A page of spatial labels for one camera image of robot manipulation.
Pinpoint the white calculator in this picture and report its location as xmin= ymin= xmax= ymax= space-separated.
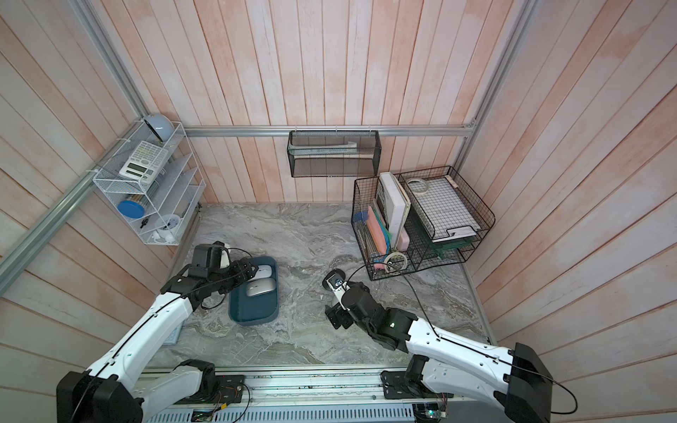
xmin=118 ymin=141 xmax=169 ymax=185

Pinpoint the teal storage box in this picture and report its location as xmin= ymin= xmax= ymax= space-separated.
xmin=228 ymin=257 xmax=280 ymax=326

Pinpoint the tape roll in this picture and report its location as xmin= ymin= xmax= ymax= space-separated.
xmin=382 ymin=251 xmax=409 ymax=273

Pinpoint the blue lid container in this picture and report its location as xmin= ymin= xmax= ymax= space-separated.
xmin=116 ymin=199 xmax=146 ymax=220

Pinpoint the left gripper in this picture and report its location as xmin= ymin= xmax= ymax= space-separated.
xmin=209 ymin=256 xmax=259 ymax=294

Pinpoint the yellow calculator on table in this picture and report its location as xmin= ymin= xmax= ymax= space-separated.
xmin=163 ymin=324 xmax=183 ymax=345

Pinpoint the pink folder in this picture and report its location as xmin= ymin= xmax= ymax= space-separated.
xmin=366 ymin=206 xmax=389 ymax=256

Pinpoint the white book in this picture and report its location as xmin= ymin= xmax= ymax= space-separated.
xmin=377 ymin=172 xmax=411 ymax=252

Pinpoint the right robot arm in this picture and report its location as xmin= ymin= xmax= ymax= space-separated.
xmin=322 ymin=273 xmax=554 ymax=422

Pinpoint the black wire tray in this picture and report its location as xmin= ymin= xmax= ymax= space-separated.
xmin=396 ymin=166 xmax=495 ymax=244

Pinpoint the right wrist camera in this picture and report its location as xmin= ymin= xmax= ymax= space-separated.
xmin=324 ymin=272 xmax=347 ymax=303

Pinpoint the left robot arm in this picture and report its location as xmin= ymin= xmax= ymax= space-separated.
xmin=56 ymin=241 xmax=258 ymax=422

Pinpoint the white computer mouse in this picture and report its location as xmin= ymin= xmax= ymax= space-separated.
xmin=251 ymin=264 xmax=273 ymax=280

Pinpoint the grid notepad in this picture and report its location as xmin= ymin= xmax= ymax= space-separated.
xmin=405 ymin=176 xmax=481 ymax=243

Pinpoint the white wire wall shelf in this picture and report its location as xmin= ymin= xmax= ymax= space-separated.
xmin=93 ymin=120 xmax=206 ymax=246

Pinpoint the silver mouse front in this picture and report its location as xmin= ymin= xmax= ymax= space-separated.
xmin=246 ymin=278 xmax=277 ymax=297

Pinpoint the black mesh wall basket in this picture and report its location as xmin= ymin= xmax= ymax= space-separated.
xmin=287 ymin=130 xmax=382 ymax=178

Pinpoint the white tape dispenser cup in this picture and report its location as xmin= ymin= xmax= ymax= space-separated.
xmin=154 ymin=214 xmax=181 ymax=243

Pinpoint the black wire file organizer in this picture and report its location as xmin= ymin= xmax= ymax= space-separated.
xmin=352 ymin=172 xmax=418 ymax=281

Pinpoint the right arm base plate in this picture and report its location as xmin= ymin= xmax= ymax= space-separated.
xmin=380 ymin=370 xmax=454 ymax=400

